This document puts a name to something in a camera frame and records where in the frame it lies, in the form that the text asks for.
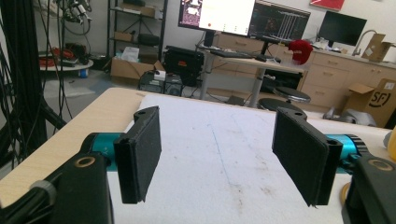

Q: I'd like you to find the grey plastic object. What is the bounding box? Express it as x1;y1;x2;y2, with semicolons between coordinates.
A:
323;106;377;127

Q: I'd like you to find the cardboard box with black print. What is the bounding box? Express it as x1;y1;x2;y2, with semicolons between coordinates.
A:
342;77;396;129

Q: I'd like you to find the red wall picture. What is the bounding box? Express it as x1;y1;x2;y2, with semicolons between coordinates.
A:
309;0;346;12

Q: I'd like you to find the black wire crate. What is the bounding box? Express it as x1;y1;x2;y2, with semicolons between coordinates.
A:
138;70;185;97

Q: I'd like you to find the orange cable coil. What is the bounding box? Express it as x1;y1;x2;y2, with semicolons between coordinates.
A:
39;47;76;67

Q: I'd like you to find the metal faucet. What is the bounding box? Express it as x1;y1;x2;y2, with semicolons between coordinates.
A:
352;29;378;57

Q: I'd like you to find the yellow object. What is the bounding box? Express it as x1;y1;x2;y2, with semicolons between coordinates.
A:
387;125;396;162

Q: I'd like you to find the white paper bag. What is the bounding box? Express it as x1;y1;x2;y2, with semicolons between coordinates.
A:
120;46;140;63

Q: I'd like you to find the open plain cardboard box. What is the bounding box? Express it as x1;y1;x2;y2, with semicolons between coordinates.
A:
361;33;396;63

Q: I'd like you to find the bundle of black cables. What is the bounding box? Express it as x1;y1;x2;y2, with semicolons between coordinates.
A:
0;0;68;169

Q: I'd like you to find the black keyboard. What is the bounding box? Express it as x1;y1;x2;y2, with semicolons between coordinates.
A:
209;49;255;60

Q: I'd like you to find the black hard case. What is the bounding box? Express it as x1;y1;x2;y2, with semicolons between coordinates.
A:
163;46;205;88

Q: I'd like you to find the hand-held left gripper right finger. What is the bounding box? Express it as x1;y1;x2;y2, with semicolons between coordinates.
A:
271;106;344;208

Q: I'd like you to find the black switched-off monitor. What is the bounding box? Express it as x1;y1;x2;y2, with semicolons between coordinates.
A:
317;10;368;48

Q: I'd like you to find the monitor with dark window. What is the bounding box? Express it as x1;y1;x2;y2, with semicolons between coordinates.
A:
248;1;312;43

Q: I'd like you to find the round white table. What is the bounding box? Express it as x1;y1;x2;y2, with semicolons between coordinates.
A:
38;59;94;73

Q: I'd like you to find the wide cardboard box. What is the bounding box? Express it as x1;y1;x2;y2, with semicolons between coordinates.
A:
110;57;166;85

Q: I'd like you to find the white foam mat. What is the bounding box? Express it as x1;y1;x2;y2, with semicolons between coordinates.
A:
106;93;391;224

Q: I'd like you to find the red cap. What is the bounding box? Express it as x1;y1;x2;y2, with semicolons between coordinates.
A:
288;39;314;65

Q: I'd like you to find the black round stool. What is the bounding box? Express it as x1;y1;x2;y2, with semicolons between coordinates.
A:
273;86;312;104
257;97;297;112

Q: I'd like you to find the monitor with white window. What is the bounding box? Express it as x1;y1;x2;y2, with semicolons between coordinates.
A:
177;0;257;36

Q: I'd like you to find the standing desk with grey legs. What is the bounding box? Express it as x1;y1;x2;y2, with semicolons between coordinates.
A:
195;43;309;108

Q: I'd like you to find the wooden drawer cabinet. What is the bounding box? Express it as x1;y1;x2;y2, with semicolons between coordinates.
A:
214;32;396;113

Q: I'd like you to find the black metal shelf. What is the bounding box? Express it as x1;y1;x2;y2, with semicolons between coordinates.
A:
106;0;169;63

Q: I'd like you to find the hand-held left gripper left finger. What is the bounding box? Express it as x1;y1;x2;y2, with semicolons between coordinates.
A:
113;105;163;204

